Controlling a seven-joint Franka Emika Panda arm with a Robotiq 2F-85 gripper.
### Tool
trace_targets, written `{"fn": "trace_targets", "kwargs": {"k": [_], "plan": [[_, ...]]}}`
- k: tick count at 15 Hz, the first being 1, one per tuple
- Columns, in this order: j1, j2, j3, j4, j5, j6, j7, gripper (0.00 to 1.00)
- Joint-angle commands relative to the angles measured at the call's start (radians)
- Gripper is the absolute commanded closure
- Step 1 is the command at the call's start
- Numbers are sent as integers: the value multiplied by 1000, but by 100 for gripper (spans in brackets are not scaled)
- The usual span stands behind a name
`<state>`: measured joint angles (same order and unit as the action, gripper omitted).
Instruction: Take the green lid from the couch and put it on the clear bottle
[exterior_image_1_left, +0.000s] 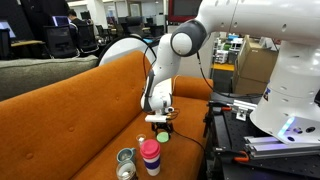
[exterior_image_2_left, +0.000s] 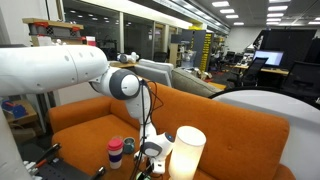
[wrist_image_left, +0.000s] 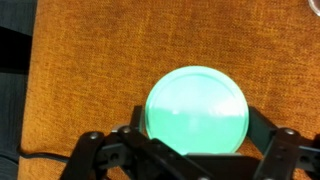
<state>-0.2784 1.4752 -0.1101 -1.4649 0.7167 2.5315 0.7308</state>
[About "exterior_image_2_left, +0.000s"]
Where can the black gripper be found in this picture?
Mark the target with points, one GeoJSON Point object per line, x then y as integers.
{"type": "Point", "coordinates": [150, 171]}

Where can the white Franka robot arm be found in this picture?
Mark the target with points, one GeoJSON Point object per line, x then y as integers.
{"type": "Point", "coordinates": [50, 70]}

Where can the white cup with pink lid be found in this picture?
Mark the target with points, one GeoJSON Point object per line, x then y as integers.
{"type": "Point", "coordinates": [115, 155]}

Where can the orange fabric couch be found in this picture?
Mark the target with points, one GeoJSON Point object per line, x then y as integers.
{"type": "Point", "coordinates": [233, 133]}

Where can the white glowing table lamp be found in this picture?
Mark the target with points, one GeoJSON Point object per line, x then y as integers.
{"type": "Point", "coordinates": [186, 153]}

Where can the white grey chair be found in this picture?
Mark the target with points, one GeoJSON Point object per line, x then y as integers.
{"type": "Point", "coordinates": [160, 66]}
{"type": "Point", "coordinates": [153, 76]}

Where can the grey fabric sofa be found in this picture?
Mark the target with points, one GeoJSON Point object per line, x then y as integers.
{"type": "Point", "coordinates": [191, 83]}

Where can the black tool with orange tip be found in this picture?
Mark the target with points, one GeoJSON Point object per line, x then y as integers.
{"type": "Point", "coordinates": [48, 154]}

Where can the white metal cabinet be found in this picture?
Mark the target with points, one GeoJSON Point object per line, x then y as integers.
{"type": "Point", "coordinates": [76, 95]}

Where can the white grey robot figure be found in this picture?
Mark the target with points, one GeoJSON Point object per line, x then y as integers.
{"type": "Point", "coordinates": [128, 57]}

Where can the yellow storage rack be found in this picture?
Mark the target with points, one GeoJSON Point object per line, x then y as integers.
{"type": "Point", "coordinates": [206, 50]}

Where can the wooden side table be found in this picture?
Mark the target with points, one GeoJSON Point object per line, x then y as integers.
{"type": "Point", "coordinates": [20, 115]}

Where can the small red white box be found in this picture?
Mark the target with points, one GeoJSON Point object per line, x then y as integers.
{"type": "Point", "coordinates": [91, 40]}

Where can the black mesh office chair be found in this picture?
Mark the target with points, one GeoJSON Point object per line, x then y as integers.
{"type": "Point", "coordinates": [253, 71]}
{"type": "Point", "coordinates": [303, 78]}

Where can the white round table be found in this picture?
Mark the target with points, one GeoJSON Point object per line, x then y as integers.
{"type": "Point", "coordinates": [283, 113]}

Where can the blue plastic object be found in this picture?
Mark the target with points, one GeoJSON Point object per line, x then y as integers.
{"type": "Point", "coordinates": [15, 110]}

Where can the wooden office desk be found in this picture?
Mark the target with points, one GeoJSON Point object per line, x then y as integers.
{"type": "Point", "coordinates": [276, 70]}

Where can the lit computer monitor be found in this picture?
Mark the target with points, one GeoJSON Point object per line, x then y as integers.
{"type": "Point", "coordinates": [269, 57]}

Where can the rectangular ceiling light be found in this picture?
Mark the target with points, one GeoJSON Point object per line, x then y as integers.
{"type": "Point", "coordinates": [314, 23]}
{"type": "Point", "coordinates": [277, 8]}
{"type": "Point", "coordinates": [229, 11]}
{"type": "Point", "coordinates": [238, 23]}
{"type": "Point", "coordinates": [273, 20]}
{"type": "Point", "coordinates": [220, 4]}
{"type": "Point", "coordinates": [232, 16]}
{"type": "Point", "coordinates": [275, 15]}

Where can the wooden shelf with black crate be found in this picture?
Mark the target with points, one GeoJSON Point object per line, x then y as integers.
{"type": "Point", "coordinates": [53, 28]}

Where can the black partition panel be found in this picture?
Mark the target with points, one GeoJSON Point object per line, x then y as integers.
{"type": "Point", "coordinates": [293, 41]}

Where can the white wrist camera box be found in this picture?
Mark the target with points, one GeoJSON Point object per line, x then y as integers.
{"type": "Point", "coordinates": [159, 166]}

